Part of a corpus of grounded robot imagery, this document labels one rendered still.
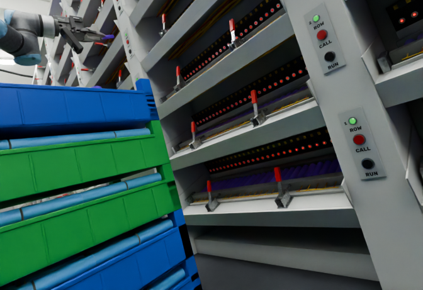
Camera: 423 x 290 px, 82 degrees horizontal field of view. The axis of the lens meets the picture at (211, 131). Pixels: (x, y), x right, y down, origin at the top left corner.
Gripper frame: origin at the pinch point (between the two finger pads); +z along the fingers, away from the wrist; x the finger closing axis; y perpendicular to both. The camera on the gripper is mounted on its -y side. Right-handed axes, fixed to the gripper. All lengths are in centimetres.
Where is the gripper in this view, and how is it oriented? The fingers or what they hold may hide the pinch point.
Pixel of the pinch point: (102, 38)
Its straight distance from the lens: 139.2
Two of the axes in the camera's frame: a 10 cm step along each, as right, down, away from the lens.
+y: -2.6, -9.6, 1.2
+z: 7.4, -1.2, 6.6
